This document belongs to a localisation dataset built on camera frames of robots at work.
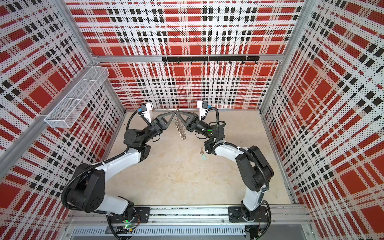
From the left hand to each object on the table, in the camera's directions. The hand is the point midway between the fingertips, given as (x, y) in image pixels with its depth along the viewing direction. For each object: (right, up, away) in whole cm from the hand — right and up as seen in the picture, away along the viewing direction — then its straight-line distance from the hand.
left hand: (176, 116), depth 65 cm
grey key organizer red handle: (+2, -9, +7) cm, 12 cm away
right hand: (-1, 0, 0) cm, 1 cm away
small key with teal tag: (+13, -24, +31) cm, 41 cm away
